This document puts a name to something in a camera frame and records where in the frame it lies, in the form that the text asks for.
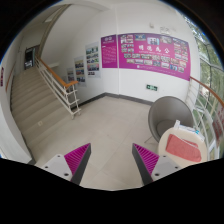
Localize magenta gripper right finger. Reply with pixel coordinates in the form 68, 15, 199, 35
132, 143, 180, 185

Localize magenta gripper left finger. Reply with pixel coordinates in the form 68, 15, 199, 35
42, 143, 91, 185

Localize pink towel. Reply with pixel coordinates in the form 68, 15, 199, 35
166, 134, 202, 162

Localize round cream side table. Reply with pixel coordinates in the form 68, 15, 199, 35
158, 128, 207, 168

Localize white box on table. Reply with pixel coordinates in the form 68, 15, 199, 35
174, 120, 205, 142

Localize grey round shell chair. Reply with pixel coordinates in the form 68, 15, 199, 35
148, 96, 194, 142

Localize staircase with beige steps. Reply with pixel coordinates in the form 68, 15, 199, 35
11, 67, 71, 160

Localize white stair railing wooden handrail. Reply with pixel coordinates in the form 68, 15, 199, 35
35, 57, 81, 118

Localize green exit sign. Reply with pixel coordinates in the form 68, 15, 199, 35
146, 84, 158, 91

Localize window railing wooden handrail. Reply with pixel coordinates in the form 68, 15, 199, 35
186, 77, 224, 160

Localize white photo poster small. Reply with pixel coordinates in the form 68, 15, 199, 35
67, 68, 75, 82

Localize white photo poster middle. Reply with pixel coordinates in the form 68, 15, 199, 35
74, 56, 86, 87

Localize white photo poster large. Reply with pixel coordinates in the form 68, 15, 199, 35
85, 42, 100, 78

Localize large magenta photo board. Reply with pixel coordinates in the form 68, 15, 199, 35
118, 33, 191, 80

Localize dark doorway upstairs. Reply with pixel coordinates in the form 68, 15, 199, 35
24, 45, 39, 70

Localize narrow magenta text board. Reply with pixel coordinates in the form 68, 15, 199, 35
101, 35, 117, 68

